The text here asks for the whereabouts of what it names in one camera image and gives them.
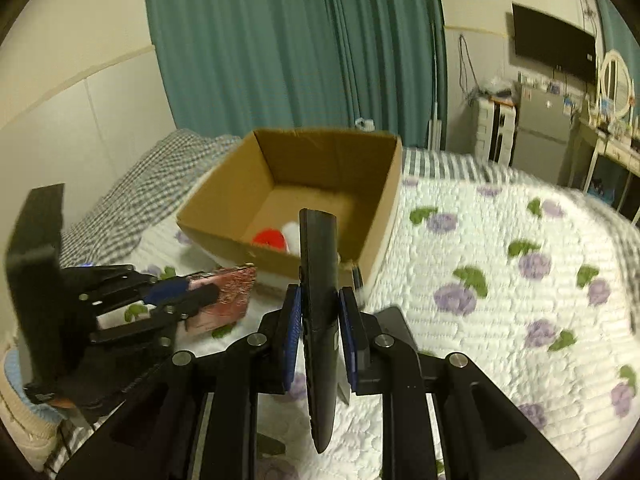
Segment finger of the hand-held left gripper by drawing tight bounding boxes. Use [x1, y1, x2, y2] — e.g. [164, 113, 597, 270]
[62, 264, 192, 307]
[89, 285, 222, 347]

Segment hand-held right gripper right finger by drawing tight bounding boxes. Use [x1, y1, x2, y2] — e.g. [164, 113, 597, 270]
[338, 286, 581, 480]

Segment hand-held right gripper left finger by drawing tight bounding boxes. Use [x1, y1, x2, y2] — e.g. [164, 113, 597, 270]
[57, 284, 304, 480]

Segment black remote control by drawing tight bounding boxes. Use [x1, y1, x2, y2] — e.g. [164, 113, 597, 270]
[298, 208, 347, 455]

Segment pink patterned packet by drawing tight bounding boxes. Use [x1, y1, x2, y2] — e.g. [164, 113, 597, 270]
[183, 265, 257, 334]

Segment cardboard box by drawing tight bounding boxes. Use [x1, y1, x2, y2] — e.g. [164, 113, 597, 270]
[176, 129, 404, 289]

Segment red and white plush toy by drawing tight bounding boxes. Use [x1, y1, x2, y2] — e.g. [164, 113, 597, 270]
[251, 220, 301, 254]

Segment light blue white cloth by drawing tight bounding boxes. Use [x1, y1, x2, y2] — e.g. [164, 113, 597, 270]
[0, 349, 62, 467]

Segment white floral quilt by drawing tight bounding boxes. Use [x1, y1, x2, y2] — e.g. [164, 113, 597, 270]
[122, 175, 640, 480]

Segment white upright pipe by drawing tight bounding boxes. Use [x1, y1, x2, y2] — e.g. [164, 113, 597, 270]
[429, 49, 447, 151]

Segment white drawer unit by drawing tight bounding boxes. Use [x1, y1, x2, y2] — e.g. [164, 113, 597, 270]
[472, 95, 519, 164]

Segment silver fridge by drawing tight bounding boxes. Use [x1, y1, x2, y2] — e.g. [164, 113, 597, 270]
[510, 82, 582, 184]

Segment clear plastic bag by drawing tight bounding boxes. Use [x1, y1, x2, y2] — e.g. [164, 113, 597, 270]
[480, 76, 517, 99]

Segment white vanity desk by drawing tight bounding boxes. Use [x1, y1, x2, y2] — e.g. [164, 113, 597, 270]
[569, 114, 640, 227]

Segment white oval mirror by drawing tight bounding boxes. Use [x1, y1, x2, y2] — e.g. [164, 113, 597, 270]
[597, 50, 637, 122]

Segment narrow green curtain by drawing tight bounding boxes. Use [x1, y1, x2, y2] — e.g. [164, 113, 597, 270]
[594, 0, 640, 63]

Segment wall cables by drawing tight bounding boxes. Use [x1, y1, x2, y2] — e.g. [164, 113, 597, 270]
[457, 34, 480, 107]

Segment black wall television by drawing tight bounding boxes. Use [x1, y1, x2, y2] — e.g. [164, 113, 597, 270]
[511, 2, 599, 84]

